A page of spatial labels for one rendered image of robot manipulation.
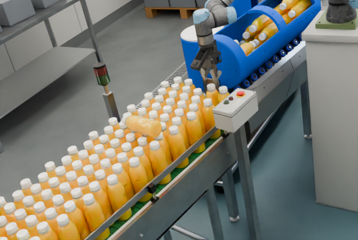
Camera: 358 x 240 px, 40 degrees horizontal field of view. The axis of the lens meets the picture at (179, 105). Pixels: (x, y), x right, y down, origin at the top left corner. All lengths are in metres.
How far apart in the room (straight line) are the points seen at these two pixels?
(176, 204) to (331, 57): 1.11
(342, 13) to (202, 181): 1.09
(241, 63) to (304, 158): 1.33
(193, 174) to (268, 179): 1.35
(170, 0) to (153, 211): 4.76
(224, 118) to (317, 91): 0.78
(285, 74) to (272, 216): 0.90
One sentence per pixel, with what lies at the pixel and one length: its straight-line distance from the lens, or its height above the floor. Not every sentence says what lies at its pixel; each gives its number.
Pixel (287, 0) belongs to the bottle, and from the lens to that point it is 3.06.
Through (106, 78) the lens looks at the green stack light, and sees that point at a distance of 2.45.
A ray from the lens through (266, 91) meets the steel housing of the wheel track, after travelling 2.74.
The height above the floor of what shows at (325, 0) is 0.97.
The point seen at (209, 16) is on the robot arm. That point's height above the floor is 1.43.
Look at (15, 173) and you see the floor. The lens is 4.29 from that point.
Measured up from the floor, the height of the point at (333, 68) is 0.96.
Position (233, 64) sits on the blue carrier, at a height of 1.11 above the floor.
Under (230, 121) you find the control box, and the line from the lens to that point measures 2.13.
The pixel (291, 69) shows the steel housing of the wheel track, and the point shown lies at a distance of 2.95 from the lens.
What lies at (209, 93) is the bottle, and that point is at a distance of 2.37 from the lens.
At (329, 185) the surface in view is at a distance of 3.14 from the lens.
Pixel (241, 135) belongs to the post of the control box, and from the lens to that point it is 2.28.
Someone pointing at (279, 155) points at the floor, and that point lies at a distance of 3.68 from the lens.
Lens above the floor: 2.19
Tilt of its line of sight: 29 degrees down
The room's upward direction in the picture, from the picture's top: 12 degrees counter-clockwise
